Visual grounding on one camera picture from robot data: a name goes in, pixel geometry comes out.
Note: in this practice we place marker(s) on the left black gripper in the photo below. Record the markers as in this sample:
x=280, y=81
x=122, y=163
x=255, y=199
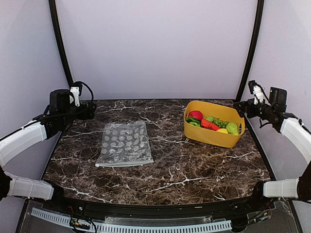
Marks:
x=84, y=115

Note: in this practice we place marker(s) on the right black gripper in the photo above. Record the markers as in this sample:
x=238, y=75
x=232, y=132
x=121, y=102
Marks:
x=249, y=103

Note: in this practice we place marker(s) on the green pear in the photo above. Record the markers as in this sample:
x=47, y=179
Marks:
x=232, y=128

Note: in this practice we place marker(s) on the yellow lemon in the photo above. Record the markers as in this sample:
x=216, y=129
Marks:
x=222, y=130

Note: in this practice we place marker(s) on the red carrot with leaves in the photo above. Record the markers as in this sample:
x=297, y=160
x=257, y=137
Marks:
x=202, y=124

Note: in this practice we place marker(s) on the polka dot zip bag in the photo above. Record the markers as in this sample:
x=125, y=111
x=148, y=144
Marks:
x=125, y=145

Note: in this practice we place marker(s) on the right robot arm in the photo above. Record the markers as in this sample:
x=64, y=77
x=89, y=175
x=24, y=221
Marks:
x=272, y=108

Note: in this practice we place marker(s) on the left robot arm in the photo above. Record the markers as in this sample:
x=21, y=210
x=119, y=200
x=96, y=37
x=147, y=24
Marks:
x=64, y=108

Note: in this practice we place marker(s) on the green grape bunch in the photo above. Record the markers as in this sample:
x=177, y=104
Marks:
x=220, y=123

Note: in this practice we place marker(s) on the yellow plastic basket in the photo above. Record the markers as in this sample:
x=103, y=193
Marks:
x=209, y=136

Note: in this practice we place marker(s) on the green bitter cucumber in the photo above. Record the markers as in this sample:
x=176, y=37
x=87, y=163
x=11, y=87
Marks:
x=210, y=119

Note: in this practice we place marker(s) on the red apple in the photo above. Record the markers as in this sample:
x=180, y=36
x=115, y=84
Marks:
x=196, y=114

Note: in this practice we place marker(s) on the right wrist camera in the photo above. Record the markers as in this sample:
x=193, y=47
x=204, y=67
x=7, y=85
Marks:
x=256, y=90

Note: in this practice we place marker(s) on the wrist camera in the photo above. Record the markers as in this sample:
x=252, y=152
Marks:
x=256, y=90
x=76, y=91

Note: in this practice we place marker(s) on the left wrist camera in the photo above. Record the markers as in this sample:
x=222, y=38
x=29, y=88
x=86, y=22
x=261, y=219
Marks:
x=76, y=91

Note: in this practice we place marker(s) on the right black frame post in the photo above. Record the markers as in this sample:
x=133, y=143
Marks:
x=252, y=49

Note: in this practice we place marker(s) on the black frame post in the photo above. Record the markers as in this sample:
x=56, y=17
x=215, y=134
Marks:
x=59, y=41
x=252, y=49

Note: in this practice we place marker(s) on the black front rail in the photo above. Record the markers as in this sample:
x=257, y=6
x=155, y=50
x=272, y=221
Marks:
x=100, y=210

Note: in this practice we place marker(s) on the white slotted cable duct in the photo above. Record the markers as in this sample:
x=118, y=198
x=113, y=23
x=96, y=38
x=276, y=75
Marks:
x=135, y=225

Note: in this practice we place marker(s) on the left black frame post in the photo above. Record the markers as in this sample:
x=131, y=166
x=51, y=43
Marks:
x=59, y=41

